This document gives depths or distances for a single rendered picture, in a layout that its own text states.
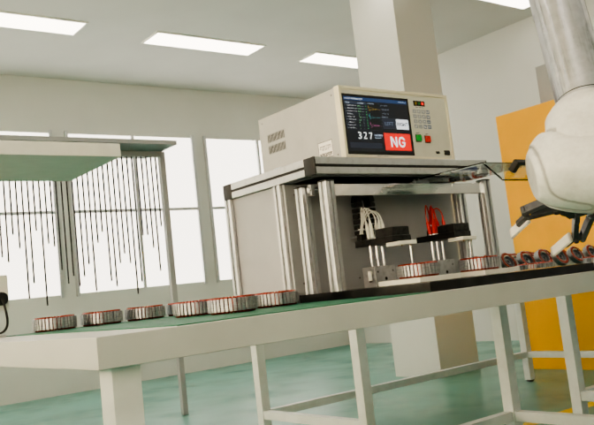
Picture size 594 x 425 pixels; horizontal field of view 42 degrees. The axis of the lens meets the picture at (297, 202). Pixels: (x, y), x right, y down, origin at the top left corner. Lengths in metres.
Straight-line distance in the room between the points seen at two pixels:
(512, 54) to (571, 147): 7.18
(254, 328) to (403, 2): 5.35
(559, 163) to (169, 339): 0.72
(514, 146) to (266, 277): 4.17
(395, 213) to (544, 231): 3.72
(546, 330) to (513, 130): 1.52
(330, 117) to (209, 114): 7.35
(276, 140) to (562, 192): 1.13
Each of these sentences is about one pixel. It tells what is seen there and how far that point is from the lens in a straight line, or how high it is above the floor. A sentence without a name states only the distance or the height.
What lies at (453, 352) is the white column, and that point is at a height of 0.17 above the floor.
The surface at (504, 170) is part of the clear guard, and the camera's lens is 2.11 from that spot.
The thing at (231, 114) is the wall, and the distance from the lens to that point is 9.61.
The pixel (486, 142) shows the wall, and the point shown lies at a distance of 8.66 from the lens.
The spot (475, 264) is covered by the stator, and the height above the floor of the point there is 0.80.
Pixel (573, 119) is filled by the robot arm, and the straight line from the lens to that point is 1.42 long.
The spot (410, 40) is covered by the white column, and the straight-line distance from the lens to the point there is 6.44.
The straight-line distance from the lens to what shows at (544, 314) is 6.04.
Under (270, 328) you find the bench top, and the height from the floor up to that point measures 0.72.
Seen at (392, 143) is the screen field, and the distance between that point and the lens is 2.19.
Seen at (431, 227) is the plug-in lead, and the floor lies 0.92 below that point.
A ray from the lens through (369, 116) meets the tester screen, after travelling 2.15.
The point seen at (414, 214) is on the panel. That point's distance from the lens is 2.38.
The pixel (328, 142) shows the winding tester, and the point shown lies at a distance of 2.12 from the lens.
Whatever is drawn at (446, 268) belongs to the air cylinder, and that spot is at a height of 0.80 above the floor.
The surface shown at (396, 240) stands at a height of 0.88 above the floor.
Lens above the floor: 0.79
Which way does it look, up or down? 6 degrees up
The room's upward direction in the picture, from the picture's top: 6 degrees counter-clockwise
